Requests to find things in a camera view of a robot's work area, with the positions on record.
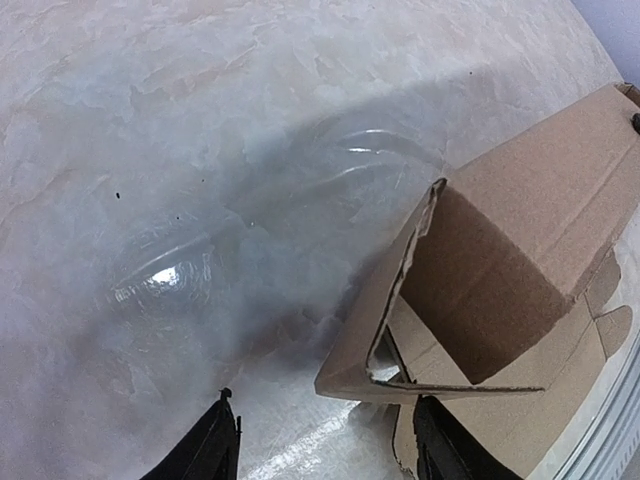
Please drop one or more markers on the brown cardboard box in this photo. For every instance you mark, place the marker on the brown cardboard box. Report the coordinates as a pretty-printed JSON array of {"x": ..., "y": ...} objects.
[{"x": 493, "y": 298}]

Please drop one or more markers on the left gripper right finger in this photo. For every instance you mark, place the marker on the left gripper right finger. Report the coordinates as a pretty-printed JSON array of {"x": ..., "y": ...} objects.
[{"x": 447, "y": 450}]

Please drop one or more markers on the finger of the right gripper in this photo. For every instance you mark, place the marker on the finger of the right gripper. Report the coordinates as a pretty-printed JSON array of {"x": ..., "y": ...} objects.
[{"x": 636, "y": 122}]

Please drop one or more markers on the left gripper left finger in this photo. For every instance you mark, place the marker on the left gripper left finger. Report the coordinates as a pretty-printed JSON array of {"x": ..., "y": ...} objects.
[{"x": 210, "y": 449}]

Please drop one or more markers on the front aluminium frame rail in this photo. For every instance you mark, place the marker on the front aluminium frame rail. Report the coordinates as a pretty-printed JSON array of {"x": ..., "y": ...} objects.
[{"x": 612, "y": 438}]

